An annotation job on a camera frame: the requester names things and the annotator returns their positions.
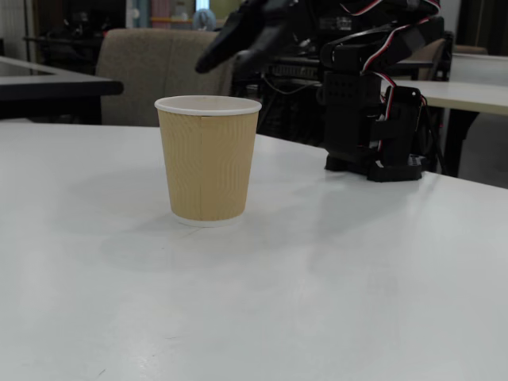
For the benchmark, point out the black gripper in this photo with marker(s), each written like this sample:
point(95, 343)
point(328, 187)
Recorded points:
point(247, 35)

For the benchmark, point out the tan ribbed paper cup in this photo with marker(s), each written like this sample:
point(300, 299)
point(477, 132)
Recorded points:
point(206, 166)

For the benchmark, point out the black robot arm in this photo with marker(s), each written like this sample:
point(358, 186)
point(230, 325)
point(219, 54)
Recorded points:
point(349, 119)

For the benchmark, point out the round light blue object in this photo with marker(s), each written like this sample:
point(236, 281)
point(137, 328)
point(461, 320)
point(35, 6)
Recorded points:
point(203, 19)

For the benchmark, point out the black equipment rack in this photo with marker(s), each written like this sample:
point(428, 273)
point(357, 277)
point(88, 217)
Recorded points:
point(289, 99)

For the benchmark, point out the beige fabric chair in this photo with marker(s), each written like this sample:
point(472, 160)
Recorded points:
point(151, 67)
point(430, 53)

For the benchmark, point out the dark cluttered desk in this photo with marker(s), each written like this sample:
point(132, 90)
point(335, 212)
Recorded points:
point(71, 39)

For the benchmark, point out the dark-edged table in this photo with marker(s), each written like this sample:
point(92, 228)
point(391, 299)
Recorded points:
point(59, 85)

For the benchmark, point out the white table with black legs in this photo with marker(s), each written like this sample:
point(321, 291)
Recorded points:
point(464, 97)

